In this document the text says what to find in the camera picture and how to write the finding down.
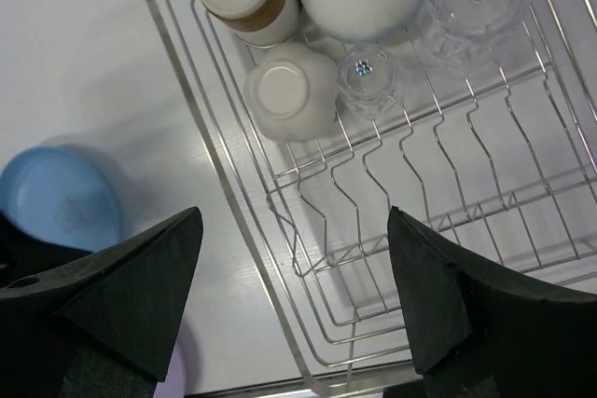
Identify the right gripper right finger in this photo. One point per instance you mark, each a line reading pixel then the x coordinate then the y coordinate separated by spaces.
pixel 478 329

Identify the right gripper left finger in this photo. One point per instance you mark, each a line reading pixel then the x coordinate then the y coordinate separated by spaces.
pixel 82 324

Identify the purple plastic plate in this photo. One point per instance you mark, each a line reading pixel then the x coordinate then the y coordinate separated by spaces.
pixel 174 384

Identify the blue plastic plate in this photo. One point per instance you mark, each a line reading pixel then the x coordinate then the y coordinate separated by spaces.
pixel 57 195

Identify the small clear glass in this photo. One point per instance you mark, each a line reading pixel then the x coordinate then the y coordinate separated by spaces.
pixel 370 80

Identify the flower patterned small dish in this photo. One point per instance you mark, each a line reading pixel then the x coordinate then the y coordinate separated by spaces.
pixel 292 94

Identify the large clear glass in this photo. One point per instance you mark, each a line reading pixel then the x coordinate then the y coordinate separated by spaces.
pixel 466 34

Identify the metal wire dish rack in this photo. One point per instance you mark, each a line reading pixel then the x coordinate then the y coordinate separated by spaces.
pixel 499 156

